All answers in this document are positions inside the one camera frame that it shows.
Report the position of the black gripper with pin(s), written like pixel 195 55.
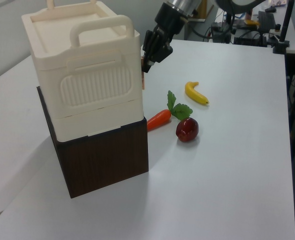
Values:
pixel 170 18

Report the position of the cream plastic storage cabinet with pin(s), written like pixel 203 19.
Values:
pixel 87 82

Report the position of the light wooden panel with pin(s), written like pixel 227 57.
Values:
pixel 201 12

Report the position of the yellow toy banana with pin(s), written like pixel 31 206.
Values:
pixel 193 93

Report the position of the orange toy carrot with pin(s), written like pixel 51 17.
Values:
pixel 160 118

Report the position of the red toy apple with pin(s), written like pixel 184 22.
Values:
pixel 187 129

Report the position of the black electronics box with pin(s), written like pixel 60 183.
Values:
pixel 248 37

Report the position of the yellow object on desk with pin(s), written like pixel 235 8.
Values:
pixel 252 22

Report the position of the black keyboard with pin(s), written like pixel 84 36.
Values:
pixel 266 21

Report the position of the black computer mouse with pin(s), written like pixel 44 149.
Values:
pixel 270 9

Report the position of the small black knob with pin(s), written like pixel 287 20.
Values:
pixel 277 27

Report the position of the dark wood grain box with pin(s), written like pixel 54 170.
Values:
pixel 105 160

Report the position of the black pole with clamp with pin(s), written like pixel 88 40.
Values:
pixel 286 25

